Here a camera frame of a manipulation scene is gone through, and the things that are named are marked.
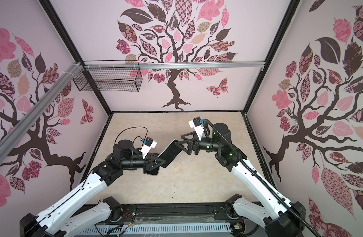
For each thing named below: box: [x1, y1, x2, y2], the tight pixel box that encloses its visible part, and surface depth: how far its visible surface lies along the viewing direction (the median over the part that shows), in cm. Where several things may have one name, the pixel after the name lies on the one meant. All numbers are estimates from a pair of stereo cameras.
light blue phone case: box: [157, 139, 183, 168], surface depth 68 cm
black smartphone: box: [157, 139, 183, 169], surface depth 68 cm
